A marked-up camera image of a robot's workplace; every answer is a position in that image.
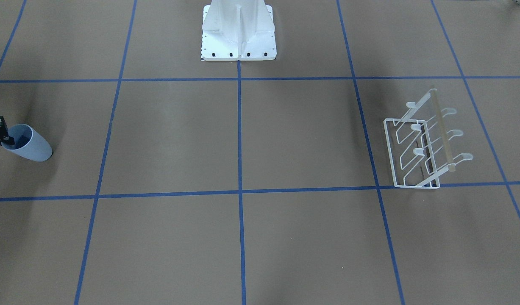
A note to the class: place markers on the white wire cup holder rack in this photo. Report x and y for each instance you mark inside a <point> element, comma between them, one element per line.
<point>419,144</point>

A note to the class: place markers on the light blue plastic cup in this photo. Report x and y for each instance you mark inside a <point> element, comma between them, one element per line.
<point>28,143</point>

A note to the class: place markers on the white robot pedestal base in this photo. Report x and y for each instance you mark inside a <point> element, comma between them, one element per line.
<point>238,30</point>

